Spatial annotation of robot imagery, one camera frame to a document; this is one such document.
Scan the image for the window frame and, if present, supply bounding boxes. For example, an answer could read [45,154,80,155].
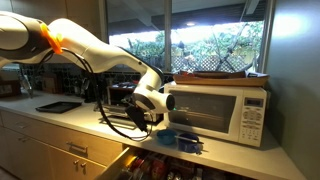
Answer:
[99,0,275,73]

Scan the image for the white microwave oven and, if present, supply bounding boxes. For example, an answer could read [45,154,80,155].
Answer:
[164,82,267,147]

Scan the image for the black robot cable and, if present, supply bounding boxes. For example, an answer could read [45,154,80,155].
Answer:
[33,48,154,142]

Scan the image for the open kitchen drawer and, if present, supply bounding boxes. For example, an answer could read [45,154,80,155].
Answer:
[96,147,254,180]

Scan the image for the wooden tray on microwave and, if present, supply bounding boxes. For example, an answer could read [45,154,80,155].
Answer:
[173,71,269,87]

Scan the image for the utensil across blue bowl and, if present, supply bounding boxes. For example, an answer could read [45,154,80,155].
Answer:
[175,135,204,144]

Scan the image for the teal bowl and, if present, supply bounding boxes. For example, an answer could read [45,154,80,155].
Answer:
[157,129,177,145]

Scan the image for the metal drawer handle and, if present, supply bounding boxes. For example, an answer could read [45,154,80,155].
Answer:
[66,141,88,151]

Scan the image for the black baking tray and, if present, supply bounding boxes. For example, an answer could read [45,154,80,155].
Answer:
[36,101,82,114]

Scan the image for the dark blue bowl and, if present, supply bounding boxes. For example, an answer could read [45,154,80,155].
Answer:
[176,133,200,154]

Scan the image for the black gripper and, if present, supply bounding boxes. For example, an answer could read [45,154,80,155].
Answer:
[125,106,147,132]

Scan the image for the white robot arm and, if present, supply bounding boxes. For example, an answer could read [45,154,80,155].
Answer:
[0,11,175,131]

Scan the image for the black toaster oven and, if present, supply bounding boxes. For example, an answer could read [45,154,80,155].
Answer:
[99,82,165,129]

